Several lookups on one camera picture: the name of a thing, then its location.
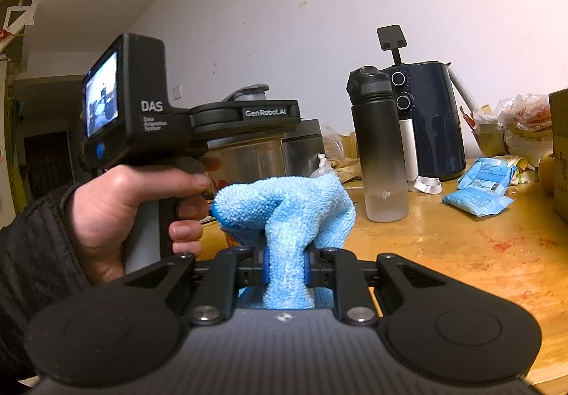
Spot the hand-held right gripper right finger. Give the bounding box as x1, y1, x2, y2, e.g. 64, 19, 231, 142
302, 245, 447, 325

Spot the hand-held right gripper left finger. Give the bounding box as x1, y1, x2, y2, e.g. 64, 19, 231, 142
121, 245, 268, 325

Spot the blue microfiber cloth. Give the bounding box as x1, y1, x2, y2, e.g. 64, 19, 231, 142
210, 174, 357, 311

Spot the grey lid shaker bottle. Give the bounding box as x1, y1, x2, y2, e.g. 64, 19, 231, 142
201, 83, 287, 247

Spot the person's left forearm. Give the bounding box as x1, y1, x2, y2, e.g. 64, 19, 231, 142
0, 181, 97, 388

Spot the person's left hand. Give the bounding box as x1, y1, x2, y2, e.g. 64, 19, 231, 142
70, 155, 223, 287

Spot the white plastic bag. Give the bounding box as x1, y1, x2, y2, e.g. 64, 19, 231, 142
310, 152, 340, 178

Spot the brown paper bag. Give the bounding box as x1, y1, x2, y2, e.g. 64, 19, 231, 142
323, 155, 363, 183

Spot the dark door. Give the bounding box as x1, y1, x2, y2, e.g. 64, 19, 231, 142
22, 130, 74, 215

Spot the grey rice cooker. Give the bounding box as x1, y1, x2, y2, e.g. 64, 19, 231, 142
281, 118, 325, 178

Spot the black gradient water bottle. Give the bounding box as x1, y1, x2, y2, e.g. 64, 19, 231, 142
346, 65, 410, 223

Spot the white framed backboard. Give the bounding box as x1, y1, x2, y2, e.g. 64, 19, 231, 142
0, 0, 39, 64

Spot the blue wipe packet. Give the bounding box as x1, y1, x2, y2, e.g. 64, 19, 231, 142
442, 190, 515, 217
457, 157, 518, 196

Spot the dark blue air fryer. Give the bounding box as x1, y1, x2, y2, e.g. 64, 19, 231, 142
381, 60, 467, 183

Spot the small brown carton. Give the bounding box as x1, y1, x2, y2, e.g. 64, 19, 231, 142
470, 104, 507, 158

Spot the white tube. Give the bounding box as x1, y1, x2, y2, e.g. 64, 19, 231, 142
447, 65, 479, 112

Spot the black phone stand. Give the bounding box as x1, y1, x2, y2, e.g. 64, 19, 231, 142
376, 24, 409, 66

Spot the orange fruit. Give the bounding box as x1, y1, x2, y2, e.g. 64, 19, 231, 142
537, 152, 556, 194

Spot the clear bag of food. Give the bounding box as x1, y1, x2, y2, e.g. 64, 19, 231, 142
496, 92, 556, 157

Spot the white strap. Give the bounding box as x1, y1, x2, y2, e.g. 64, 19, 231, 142
409, 175, 443, 195

